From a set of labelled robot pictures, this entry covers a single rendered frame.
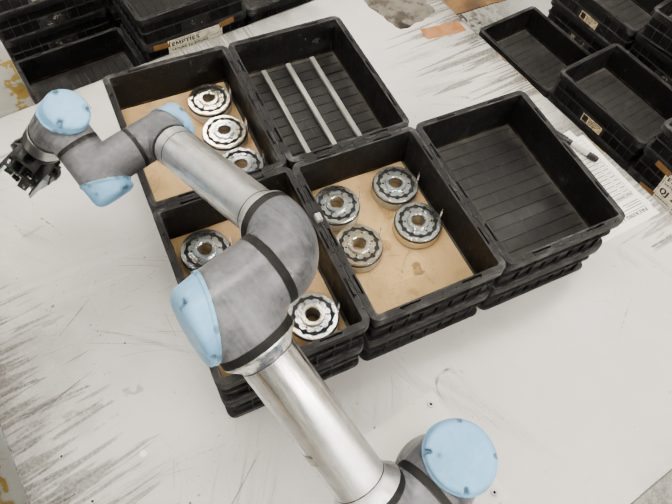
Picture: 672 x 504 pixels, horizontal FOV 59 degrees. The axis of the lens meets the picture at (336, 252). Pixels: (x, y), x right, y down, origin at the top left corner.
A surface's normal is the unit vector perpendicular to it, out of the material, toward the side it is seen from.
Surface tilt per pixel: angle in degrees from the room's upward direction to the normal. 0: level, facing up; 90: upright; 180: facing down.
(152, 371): 0
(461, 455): 7
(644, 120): 0
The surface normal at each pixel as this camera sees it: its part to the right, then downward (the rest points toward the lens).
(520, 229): 0.05, -0.50
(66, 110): 0.62, -0.25
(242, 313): 0.38, 0.00
